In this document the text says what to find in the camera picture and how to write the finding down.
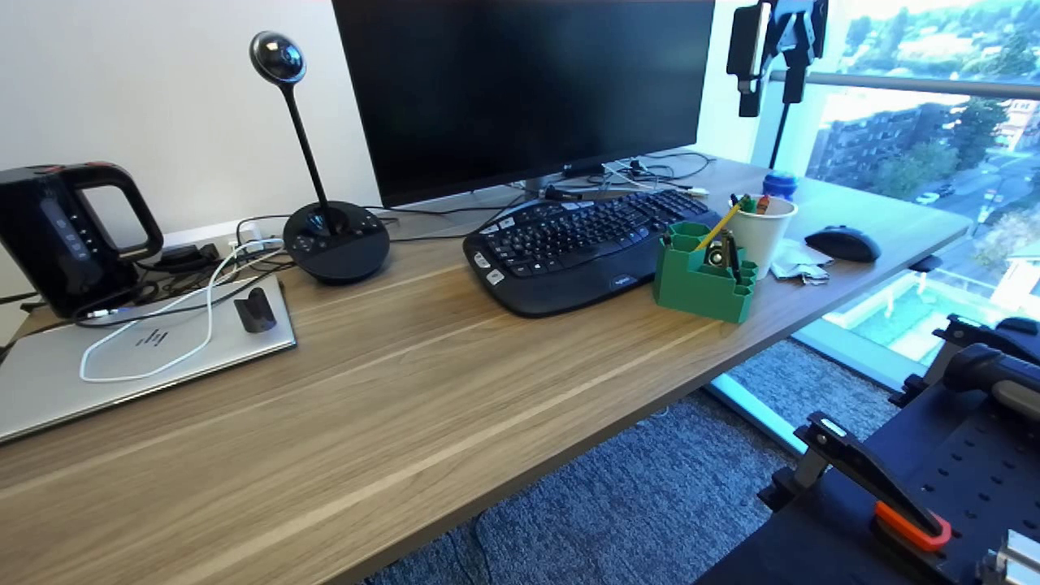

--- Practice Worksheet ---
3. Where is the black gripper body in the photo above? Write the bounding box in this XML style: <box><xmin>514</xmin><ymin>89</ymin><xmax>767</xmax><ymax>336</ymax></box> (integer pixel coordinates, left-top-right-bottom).
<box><xmin>756</xmin><ymin>0</ymin><xmax>831</xmax><ymax>27</ymax></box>

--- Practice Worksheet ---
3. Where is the white paper cup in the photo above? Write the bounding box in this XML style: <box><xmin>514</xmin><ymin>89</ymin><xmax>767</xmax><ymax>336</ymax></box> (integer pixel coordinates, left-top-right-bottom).
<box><xmin>725</xmin><ymin>192</ymin><xmax>799</xmax><ymax>279</ymax></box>

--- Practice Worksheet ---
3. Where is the green plastic pen holder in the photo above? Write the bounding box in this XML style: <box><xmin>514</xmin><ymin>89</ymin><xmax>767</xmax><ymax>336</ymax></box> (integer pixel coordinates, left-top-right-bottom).
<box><xmin>650</xmin><ymin>221</ymin><xmax>762</xmax><ymax>327</ymax></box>

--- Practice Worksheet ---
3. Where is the blue mentos gum bottle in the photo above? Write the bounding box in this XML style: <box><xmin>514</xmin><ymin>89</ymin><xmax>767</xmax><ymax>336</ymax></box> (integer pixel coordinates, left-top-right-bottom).
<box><xmin>762</xmin><ymin>171</ymin><xmax>799</xmax><ymax>203</ymax></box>

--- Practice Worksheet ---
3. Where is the yellow pencil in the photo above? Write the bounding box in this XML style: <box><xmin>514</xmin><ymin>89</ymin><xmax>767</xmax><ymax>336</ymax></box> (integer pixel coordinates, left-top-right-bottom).
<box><xmin>696</xmin><ymin>200</ymin><xmax>749</xmax><ymax>253</ymax></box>

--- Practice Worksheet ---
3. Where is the dark grey computer mouse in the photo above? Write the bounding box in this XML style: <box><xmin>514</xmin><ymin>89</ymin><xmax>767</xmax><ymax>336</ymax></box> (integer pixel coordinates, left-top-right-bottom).
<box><xmin>804</xmin><ymin>221</ymin><xmax>883</xmax><ymax>267</ymax></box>

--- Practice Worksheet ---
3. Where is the black pencil gold print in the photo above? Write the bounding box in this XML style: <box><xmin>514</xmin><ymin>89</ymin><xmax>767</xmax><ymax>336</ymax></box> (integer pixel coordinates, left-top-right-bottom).
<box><xmin>722</xmin><ymin>230</ymin><xmax>749</xmax><ymax>288</ymax></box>

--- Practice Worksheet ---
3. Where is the white folded cloth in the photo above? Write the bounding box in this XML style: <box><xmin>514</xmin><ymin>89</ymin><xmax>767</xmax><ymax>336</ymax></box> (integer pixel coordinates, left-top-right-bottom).
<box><xmin>767</xmin><ymin>238</ymin><xmax>835</xmax><ymax>288</ymax></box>

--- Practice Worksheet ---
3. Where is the large black monitor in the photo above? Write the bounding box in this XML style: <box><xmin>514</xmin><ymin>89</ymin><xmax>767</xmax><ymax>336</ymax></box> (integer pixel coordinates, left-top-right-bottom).
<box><xmin>327</xmin><ymin>0</ymin><xmax>719</xmax><ymax>214</ymax></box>

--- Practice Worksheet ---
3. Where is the black ergonomic keyboard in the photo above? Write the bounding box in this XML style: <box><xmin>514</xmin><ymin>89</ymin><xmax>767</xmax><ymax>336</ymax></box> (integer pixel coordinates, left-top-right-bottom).
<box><xmin>462</xmin><ymin>189</ymin><xmax>727</xmax><ymax>319</ymax></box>

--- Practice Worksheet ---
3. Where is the black tube clamp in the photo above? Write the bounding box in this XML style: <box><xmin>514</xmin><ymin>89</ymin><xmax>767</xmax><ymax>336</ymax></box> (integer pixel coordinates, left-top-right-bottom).
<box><xmin>891</xmin><ymin>313</ymin><xmax>1040</xmax><ymax>425</ymax></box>

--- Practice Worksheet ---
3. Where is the black webcam on stand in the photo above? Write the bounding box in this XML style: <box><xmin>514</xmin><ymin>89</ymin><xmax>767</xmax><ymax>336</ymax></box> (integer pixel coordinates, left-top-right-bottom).
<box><xmin>247</xmin><ymin>28</ymin><xmax>393</xmax><ymax>288</ymax></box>

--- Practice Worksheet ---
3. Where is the black perforated work table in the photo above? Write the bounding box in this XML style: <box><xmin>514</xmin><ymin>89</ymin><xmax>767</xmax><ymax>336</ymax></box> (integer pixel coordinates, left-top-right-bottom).
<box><xmin>696</xmin><ymin>370</ymin><xmax>1040</xmax><ymax>585</ymax></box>

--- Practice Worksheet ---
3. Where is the white power plug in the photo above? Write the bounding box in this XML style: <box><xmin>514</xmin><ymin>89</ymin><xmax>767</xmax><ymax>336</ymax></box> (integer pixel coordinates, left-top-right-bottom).
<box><xmin>233</xmin><ymin>216</ymin><xmax>285</xmax><ymax>257</ymax></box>

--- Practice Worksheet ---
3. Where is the aluminium extrusion profile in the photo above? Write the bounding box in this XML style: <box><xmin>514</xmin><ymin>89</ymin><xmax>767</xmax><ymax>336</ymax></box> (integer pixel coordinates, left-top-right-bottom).
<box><xmin>979</xmin><ymin>527</ymin><xmax>1040</xmax><ymax>585</ymax></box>

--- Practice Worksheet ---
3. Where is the small black adapter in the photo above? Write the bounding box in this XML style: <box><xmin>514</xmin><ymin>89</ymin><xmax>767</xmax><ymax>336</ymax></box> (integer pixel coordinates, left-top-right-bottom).
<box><xmin>230</xmin><ymin>282</ymin><xmax>281</xmax><ymax>336</ymax></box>

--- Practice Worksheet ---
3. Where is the black power plug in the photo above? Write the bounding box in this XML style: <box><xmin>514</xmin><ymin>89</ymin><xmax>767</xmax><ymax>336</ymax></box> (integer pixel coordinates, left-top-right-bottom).
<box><xmin>150</xmin><ymin>239</ymin><xmax>225</xmax><ymax>277</ymax></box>

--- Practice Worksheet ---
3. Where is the black electric kettle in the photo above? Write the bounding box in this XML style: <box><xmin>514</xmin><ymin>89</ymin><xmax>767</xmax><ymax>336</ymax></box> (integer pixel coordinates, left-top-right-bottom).
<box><xmin>0</xmin><ymin>158</ymin><xmax>168</xmax><ymax>320</ymax></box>

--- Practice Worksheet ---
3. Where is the silver closed laptop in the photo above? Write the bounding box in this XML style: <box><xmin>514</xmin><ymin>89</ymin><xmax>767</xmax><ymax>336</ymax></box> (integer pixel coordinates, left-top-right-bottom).
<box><xmin>0</xmin><ymin>274</ymin><xmax>302</xmax><ymax>448</ymax></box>

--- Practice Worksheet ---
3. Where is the black clamp orange handle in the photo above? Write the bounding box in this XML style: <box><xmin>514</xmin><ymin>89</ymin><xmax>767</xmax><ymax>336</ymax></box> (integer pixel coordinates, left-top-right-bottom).
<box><xmin>793</xmin><ymin>410</ymin><xmax>955</xmax><ymax>560</ymax></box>

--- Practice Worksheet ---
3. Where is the thin white looped cable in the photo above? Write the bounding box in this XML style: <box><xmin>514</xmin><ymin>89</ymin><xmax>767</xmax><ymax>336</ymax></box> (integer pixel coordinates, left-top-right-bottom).
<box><xmin>74</xmin><ymin>239</ymin><xmax>247</xmax><ymax>385</ymax></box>

